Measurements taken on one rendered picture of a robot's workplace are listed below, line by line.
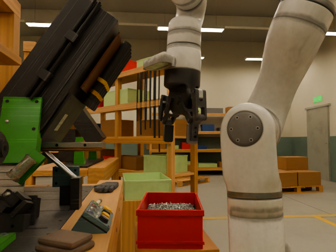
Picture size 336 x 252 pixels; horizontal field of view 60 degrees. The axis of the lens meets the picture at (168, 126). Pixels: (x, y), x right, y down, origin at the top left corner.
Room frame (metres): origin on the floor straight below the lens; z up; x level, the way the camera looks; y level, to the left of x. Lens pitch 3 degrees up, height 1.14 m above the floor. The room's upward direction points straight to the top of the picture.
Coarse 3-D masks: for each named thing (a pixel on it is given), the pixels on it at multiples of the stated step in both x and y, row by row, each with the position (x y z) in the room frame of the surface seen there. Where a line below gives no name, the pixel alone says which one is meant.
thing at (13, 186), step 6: (0, 168) 0.86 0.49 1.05; (6, 168) 0.86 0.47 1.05; (0, 174) 0.85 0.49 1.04; (0, 180) 0.85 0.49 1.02; (6, 180) 0.85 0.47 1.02; (12, 180) 0.85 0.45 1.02; (0, 186) 0.85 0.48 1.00; (6, 186) 0.85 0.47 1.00; (12, 186) 0.85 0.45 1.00; (18, 186) 0.85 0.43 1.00; (0, 192) 0.84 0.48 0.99
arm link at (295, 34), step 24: (288, 0) 0.47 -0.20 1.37; (288, 24) 0.46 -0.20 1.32; (312, 24) 0.45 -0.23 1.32; (264, 48) 0.52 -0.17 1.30; (288, 48) 0.47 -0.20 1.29; (312, 48) 0.47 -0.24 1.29; (264, 72) 0.52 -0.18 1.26; (288, 72) 0.50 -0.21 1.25; (264, 96) 0.53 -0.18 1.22; (288, 96) 0.52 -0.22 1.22
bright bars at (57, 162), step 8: (48, 152) 1.03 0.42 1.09; (56, 160) 1.01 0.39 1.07; (64, 168) 1.01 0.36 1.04; (72, 176) 1.02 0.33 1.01; (80, 176) 1.04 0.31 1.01; (72, 184) 1.00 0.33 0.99; (80, 184) 1.04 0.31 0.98; (72, 192) 1.00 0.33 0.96; (80, 192) 1.04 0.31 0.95; (72, 200) 1.00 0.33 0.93; (80, 200) 1.04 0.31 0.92; (72, 208) 1.00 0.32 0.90
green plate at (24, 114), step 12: (12, 96) 0.90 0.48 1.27; (12, 108) 0.89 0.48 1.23; (24, 108) 0.89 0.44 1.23; (36, 108) 0.90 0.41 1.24; (0, 120) 0.87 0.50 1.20; (12, 120) 0.88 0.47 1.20; (24, 120) 0.88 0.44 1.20; (36, 120) 0.89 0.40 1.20; (12, 132) 0.87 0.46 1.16; (24, 132) 0.87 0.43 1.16; (36, 132) 0.88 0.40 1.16; (12, 144) 0.86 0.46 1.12; (24, 144) 0.86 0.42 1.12; (36, 144) 0.87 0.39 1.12; (12, 156) 0.85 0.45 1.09; (24, 156) 0.86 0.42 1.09
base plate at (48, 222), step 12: (24, 192) 1.33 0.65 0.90; (36, 192) 1.33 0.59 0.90; (48, 192) 1.33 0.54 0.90; (84, 192) 1.33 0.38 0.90; (48, 204) 1.09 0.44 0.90; (48, 216) 0.92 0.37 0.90; (60, 216) 0.92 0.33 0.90; (36, 228) 0.79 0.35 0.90; (48, 228) 0.80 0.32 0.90; (60, 228) 0.81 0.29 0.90; (24, 240) 0.70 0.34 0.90; (36, 240) 0.70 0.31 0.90
